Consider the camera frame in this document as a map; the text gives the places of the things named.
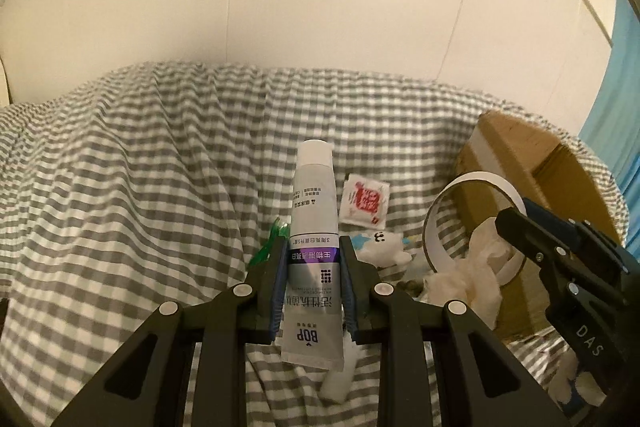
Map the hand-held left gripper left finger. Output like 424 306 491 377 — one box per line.
50 237 293 427

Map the crumpled white tissue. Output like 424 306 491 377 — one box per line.
425 219 518 330

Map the brown cardboard box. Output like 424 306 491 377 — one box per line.
452 109 628 343

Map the white tape roll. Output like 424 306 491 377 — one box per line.
422 171 528 288

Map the green plastic item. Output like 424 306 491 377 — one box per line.
250 217 291 268

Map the grey white toothpaste tube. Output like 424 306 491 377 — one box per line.
280 140 347 370

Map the teal curtain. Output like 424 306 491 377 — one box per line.
577 0 640 218

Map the white plush toy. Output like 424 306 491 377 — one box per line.
350 231 416 269

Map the red white sachet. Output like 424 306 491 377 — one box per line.
339 173 390 228

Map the grey white checked blanket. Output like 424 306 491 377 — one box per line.
0 61 631 427

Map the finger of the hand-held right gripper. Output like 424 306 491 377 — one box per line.
523 198 627 279
495 208 572 269

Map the green bead bracelet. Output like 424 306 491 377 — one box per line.
395 277 426 303

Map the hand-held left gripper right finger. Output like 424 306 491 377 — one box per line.
339 234 571 427

